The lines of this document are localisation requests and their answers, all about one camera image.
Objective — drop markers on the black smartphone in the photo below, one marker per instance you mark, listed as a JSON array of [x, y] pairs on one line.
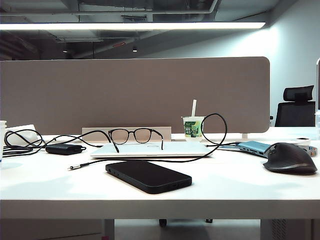
[[150, 175]]

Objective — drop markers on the brown desk divider screen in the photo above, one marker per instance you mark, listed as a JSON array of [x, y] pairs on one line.
[[125, 95]]

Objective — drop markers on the black-framed eyeglasses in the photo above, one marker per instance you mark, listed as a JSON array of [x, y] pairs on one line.
[[131, 130]]

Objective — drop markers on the white closed laptop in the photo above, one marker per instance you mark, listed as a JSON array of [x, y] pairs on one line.
[[150, 150]]

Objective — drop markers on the green printed drink cup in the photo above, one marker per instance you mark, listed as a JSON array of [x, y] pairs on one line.
[[192, 130]]

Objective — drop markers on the white drinking straw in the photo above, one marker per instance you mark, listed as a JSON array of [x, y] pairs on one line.
[[194, 107]]

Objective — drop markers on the light blue flat card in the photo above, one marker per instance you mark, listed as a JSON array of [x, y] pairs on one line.
[[226, 148]]

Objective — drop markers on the red ceiling sign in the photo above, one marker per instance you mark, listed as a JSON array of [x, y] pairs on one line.
[[118, 45]]

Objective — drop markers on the blue USB hub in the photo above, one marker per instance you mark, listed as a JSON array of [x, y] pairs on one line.
[[252, 146]]

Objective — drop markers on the long ceiling light strip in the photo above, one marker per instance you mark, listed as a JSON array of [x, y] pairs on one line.
[[125, 26]]

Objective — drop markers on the black power adapter brick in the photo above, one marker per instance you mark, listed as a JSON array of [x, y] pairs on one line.
[[62, 149]]

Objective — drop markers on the black caster wheel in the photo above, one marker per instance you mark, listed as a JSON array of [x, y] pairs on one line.
[[209, 220], [162, 222]]

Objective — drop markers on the black mesh office chair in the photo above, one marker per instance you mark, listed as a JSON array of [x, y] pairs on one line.
[[295, 112]]

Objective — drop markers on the black computer mouse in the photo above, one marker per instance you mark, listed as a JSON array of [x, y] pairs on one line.
[[290, 157]]

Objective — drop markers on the white paper box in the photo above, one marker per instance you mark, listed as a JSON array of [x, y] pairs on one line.
[[25, 127]]

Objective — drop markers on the white device with black dot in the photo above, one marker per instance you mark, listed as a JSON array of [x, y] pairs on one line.
[[306, 142]]

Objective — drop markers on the grey drawer cabinet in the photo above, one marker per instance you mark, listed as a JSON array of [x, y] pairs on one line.
[[50, 228]]

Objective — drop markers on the white plastic cup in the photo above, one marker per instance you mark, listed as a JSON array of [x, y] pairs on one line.
[[2, 130]]

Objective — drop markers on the grey perforated panel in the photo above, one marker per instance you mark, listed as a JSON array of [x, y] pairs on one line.
[[279, 230]]

